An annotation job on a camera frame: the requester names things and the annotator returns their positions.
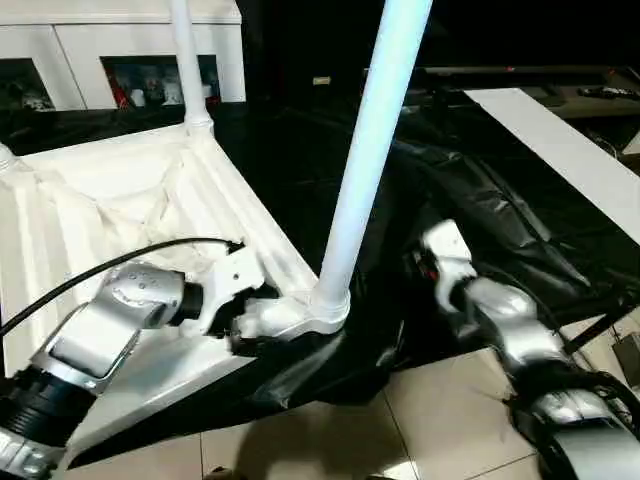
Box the white plastic table top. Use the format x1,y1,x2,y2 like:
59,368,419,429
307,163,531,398
0,122,352,469

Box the black table mat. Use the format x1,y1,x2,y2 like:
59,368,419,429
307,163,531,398
0,97,640,441

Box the white flat board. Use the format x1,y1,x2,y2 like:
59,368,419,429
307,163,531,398
462,87,640,236

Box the black tripod leg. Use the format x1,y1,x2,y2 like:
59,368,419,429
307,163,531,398
564,299,639,351

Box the long black pole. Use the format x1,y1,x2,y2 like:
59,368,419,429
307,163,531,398
414,64,640,79

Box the white patterned figure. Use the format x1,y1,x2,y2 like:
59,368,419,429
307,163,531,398
160,74,181,106

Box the grey metal floor box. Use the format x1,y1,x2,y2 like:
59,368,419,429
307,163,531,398
612,334,640,386

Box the red white bottle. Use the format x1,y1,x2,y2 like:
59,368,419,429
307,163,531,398
113,74,132,109

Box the black fabric covered furniture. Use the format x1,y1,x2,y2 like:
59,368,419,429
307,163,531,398
234,0,640,71

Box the black flat gadget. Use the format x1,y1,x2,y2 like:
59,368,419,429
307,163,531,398
578,86,634,99

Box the white glass-door cabinet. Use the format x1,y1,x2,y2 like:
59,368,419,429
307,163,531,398
0,0,247,111

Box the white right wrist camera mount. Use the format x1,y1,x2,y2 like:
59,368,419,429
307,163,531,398
419,219,476,311

